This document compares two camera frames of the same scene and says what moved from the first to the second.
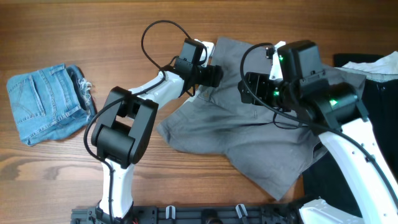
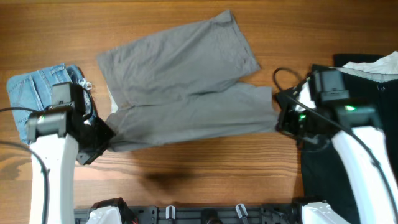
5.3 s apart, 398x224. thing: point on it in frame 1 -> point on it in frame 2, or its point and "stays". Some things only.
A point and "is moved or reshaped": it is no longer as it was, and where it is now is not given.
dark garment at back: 341,60 stays
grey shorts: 275,148 is moved or reshaped
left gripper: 214,73 -> 87,157
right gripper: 257,83 -> 283,124
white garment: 384,68 stays
